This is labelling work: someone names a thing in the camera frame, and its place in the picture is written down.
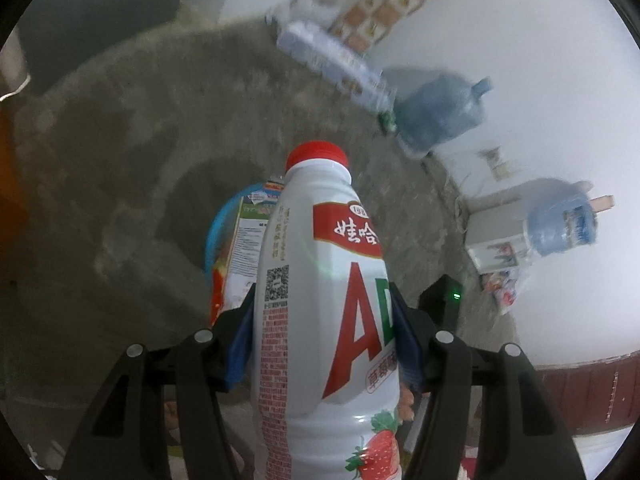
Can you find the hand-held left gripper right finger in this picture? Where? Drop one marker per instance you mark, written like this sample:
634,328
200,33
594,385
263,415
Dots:
410,355

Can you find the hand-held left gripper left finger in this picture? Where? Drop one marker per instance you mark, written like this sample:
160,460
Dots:
237,355

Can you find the white bottle with red cap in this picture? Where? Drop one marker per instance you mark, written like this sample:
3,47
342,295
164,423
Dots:
310,310

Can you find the white printed snack box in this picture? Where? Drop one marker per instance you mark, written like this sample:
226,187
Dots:
247,245

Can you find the blue plastic wastebasket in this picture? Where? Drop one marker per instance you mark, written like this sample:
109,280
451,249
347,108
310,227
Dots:
212,240

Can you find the clear bag of packets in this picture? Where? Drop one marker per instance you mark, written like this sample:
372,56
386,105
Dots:
505,285

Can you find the white water dispenser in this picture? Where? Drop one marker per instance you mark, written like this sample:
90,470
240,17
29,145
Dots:
492,220

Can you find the blue jug on dispenser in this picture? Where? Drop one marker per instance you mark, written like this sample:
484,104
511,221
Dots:
555,220

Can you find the red brown wooden panel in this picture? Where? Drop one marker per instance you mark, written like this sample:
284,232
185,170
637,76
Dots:
590,390

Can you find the small wooden block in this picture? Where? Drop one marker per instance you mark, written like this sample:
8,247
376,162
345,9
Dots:
600,203

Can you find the blue water jug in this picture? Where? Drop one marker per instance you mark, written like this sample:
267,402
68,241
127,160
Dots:
435,115

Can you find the white blue printed carton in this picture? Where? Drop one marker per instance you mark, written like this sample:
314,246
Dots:
330,55

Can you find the brown checked flat box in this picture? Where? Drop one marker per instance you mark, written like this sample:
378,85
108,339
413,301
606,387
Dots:
390,0

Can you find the white plastic bag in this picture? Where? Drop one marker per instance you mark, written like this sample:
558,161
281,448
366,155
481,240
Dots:
310,2

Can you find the beige wall socket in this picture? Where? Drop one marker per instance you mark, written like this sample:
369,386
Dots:
495,160

